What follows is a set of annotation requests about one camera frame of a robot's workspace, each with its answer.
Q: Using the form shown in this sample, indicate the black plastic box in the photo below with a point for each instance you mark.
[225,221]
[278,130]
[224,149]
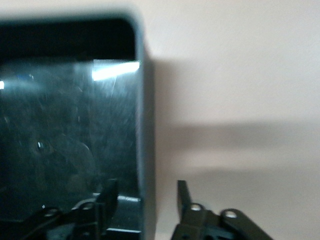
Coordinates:
[62,112]

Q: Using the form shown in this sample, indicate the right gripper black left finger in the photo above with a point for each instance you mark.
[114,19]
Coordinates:
[75,225]

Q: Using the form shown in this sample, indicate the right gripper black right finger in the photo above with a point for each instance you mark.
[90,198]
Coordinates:
[197,225]

